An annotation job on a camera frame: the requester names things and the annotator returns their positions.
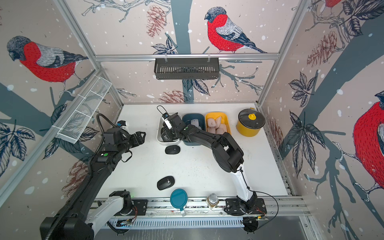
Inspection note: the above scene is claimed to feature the yellow storage box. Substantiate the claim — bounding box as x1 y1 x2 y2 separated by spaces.
205 112 231 134

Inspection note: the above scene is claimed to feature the pink mouse top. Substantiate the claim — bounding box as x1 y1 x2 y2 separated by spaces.
215 116 222 129

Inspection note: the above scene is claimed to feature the white storage box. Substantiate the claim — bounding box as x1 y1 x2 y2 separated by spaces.
157 117 181 146

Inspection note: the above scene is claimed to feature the teal storage box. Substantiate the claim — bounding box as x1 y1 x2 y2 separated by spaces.
182 113 206 131

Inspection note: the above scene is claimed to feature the white wire mesh shelf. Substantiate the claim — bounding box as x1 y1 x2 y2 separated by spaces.
56 77 112 144

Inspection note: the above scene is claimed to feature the white mouse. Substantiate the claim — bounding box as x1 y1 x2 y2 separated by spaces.
191 119 200 128

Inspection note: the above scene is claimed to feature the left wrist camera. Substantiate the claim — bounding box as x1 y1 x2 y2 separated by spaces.
117 120 128 128

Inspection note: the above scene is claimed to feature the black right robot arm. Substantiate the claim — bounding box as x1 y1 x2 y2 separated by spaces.
162 113 258 214

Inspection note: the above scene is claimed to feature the glass jar silver lid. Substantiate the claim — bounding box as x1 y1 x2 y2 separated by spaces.
207 193 219 210

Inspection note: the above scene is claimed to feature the black mouse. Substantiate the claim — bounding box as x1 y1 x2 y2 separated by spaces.
165 145 181 155
161 127 173 143
157 176 175 191

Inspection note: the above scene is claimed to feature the black hanging wire basket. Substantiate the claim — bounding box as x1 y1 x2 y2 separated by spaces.
154 58 220 80

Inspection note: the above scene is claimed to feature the teal round lid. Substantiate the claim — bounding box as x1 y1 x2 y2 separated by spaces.
170 189 188 217

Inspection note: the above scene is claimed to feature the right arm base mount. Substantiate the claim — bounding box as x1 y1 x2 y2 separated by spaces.
224 193 267 216

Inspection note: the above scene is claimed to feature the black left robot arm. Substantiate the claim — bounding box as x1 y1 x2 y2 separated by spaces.
40 121 146 240

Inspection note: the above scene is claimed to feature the glass lid yellow knob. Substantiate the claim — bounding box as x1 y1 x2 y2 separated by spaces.
238 108 266 130

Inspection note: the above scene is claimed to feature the yellow pot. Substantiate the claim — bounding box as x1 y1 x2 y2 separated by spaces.
236 108 266 137

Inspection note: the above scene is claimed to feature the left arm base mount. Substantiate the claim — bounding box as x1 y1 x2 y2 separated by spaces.
133 199 148 216

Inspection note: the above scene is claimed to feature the pink mouse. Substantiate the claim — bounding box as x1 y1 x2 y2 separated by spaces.
216 124 228 135
215 116 222 129
207 127 216 134
207 118 217 128

